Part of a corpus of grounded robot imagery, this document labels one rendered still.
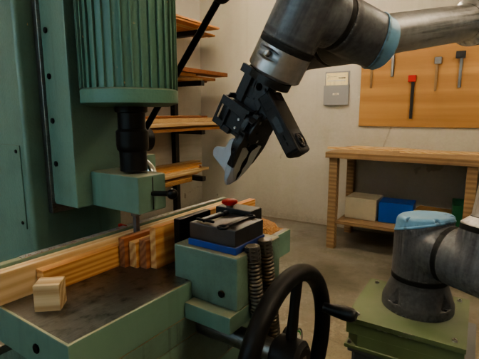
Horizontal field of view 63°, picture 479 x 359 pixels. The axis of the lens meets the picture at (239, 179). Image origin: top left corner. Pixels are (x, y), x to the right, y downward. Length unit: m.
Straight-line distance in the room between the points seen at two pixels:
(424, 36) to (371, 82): 2.95
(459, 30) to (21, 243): 1.08
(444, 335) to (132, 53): 0.96
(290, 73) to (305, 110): 3.54
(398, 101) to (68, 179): 3.38
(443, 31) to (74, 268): 0.90
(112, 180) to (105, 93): 0.17
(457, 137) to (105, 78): 3.44
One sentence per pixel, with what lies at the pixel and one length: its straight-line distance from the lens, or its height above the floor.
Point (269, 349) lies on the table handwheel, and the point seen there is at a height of 0.82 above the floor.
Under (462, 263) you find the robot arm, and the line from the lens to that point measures 1.07.
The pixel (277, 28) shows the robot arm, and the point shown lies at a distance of 0.62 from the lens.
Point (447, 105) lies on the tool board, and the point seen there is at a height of 1.24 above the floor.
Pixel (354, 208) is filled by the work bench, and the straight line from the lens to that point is 3.62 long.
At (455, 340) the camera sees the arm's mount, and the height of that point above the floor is 0.64.
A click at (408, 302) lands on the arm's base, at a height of 0.68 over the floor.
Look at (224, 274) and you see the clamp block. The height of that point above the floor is 0.93.
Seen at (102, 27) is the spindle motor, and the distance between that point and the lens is 0.71.
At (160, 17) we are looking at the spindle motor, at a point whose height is 1.34.
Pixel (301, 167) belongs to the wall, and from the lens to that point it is 4.22.
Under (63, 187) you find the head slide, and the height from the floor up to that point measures 1.04.
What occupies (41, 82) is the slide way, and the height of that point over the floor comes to 1.24.
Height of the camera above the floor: 1.19
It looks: 10 degrees down
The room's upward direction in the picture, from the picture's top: straight up
